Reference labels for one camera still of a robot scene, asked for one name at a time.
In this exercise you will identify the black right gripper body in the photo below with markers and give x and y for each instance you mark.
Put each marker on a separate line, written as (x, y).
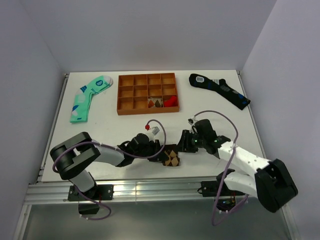
(193, 141)

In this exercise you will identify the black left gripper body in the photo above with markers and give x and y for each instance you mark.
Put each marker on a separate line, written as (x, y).
(151, 149)

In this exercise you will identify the brown argyle sock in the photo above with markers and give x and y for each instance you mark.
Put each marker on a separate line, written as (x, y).
(170, 157)

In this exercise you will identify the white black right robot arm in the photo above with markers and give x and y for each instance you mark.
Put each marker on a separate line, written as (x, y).
(267, 180)

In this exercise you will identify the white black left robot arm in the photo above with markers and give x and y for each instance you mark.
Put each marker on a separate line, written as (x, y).
(73, 156)

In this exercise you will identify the rolled orange green argyle sock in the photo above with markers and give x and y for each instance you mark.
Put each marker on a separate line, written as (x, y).
(155, 102)

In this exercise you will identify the rolled red sock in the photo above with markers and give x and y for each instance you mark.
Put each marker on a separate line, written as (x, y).
(171, 102)

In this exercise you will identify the black blue sports sock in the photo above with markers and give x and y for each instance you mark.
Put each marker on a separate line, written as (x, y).
(221, 87)

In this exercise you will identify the wooden compartment tray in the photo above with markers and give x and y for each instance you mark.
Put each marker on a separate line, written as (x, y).
(135, 89)

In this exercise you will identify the mint green patterned sock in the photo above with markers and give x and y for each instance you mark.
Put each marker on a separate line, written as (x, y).
(83, 98)

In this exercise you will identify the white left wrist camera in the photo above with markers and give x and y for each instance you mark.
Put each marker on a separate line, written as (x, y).
(153, 131)

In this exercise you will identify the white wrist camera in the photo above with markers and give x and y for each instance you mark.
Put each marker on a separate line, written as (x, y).
(192, 121)
(153, 131)

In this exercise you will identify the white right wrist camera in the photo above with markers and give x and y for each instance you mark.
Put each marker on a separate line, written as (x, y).
(192, 121)

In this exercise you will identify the aluminium table edge rail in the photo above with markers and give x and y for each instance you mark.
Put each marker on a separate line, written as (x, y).
(143, 190)

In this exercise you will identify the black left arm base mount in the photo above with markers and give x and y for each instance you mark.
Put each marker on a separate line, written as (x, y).
(91, 201)

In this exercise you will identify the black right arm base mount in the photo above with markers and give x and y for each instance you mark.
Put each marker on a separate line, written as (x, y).
(210, 189)

